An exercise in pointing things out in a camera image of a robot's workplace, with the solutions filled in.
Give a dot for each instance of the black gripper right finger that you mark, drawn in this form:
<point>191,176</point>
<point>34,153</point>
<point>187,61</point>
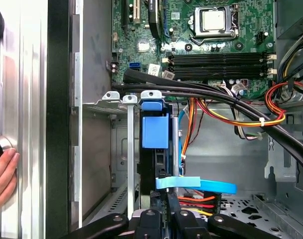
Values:
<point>186,224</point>

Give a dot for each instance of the grey metal drive cage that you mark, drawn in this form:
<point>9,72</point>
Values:
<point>278,161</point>

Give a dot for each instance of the silver CPU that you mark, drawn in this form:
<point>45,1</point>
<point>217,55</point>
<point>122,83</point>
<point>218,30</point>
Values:
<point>214,20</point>

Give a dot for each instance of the green motherboard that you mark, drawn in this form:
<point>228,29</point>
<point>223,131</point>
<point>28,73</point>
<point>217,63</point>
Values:
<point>251,30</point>

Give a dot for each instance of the black graphics card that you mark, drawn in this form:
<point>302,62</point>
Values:
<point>154,17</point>

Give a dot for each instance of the black RAM slot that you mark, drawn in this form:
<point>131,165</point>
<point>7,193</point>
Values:
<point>216,68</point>
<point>216,56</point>
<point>216,61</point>
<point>191,75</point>

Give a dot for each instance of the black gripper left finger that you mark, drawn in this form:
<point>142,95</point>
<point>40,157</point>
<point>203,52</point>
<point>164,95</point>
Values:
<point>149,224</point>

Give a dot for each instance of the black PC case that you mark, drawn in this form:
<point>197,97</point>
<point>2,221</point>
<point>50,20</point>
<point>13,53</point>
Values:
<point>56,99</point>

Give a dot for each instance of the hard disk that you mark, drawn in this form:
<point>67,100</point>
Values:
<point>155,132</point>

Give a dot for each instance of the CPU socket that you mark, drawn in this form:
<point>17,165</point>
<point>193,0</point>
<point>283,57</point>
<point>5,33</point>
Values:
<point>216,37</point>

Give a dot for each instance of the bare person hand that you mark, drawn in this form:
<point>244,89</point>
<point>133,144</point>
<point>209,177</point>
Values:
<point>2,179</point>

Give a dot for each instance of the grey power supply unit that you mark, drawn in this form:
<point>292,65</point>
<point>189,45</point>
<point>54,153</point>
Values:
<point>293,15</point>

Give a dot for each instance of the metal disk bay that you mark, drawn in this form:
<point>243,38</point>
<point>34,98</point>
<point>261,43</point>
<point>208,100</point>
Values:
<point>130,149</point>

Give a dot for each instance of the white expansion slot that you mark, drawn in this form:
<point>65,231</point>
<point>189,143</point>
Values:
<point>136,12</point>

